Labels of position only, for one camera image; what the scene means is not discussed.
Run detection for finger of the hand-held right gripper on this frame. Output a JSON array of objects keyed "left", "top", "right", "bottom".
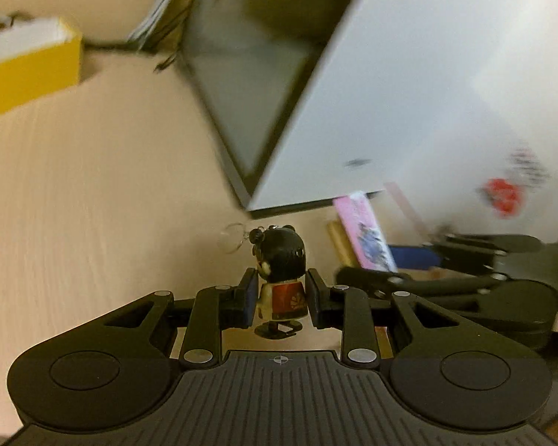
[
  {"left": 336, "top": 266, "right": 509, "bottom": 310},
  {"left": 424, "top": 234, "right": 543, "bottom": 270}
]

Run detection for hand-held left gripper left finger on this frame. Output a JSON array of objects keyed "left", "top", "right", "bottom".
[{"left": 100, "top": 267, "right": 258, "bottom": 366}]

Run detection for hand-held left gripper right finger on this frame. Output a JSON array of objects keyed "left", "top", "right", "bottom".
[{"left": 305, "top": 268, "right": 466, "bottom": 369}]

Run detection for black-haired doll figurine with keyring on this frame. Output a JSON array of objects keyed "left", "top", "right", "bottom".
[{"left": 218, "top": 223, "right": 308, "bottom": 340}]

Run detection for blue box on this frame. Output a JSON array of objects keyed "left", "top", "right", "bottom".
[{"left": 389, "top": 245, "right": 443, "bottom": 271}]

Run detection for white carton with red label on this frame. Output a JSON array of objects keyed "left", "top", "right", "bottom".
[{"left": 384, "top": 56, "right": 558, "bottom": 252}]

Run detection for tan wooden stick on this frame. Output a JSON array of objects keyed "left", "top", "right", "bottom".
[{"left": 326, "top": 220, "right": 360, "bottom": 271}]

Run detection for pink printed box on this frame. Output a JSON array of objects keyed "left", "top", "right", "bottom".
[{"left": 332, "top": 190, "right": 399, "bottom": 272}]

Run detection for white computer case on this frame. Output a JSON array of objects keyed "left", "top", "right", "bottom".
[{"left": 179, "top": 0, "right": 558, "bottom": 219}]

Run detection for yellow box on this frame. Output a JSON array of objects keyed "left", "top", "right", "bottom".
[{"left": 0, "top": 16, "right": 84, "bottom": 124}]

